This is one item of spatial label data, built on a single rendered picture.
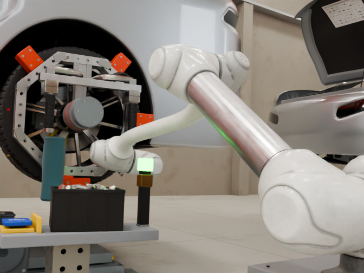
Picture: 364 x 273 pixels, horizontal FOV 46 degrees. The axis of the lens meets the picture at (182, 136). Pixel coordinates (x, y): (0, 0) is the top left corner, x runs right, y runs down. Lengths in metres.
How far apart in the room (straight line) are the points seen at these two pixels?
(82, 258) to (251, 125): 0.60
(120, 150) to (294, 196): 0.94
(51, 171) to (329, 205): 1.23
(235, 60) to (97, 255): 1.16
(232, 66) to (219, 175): 8.67
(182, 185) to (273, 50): 4.45
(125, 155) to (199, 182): 7.96
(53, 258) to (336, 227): 0.75
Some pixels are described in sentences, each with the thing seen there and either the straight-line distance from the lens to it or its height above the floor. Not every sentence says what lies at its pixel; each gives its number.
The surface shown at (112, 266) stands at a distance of 2.12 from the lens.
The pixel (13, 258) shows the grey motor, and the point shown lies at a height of 0.30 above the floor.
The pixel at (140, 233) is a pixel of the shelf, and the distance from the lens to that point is 1.26.
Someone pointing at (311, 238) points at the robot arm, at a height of 0.52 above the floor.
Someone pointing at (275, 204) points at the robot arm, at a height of 0.58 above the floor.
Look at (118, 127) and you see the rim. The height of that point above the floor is 0.82.
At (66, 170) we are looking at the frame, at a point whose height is 0.60.
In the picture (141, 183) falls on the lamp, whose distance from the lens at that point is 1.31.
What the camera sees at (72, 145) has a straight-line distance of 2.13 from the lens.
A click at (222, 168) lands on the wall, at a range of 9.97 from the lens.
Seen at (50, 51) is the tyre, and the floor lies 1.14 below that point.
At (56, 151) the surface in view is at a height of 0.68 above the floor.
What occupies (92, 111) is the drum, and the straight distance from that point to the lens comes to 1.81.
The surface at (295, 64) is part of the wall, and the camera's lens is 12.11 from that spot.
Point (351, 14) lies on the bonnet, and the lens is 4.83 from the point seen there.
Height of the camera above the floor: 0.64
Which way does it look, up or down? 4 degrees up
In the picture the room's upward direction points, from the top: 2 degrees clockwise
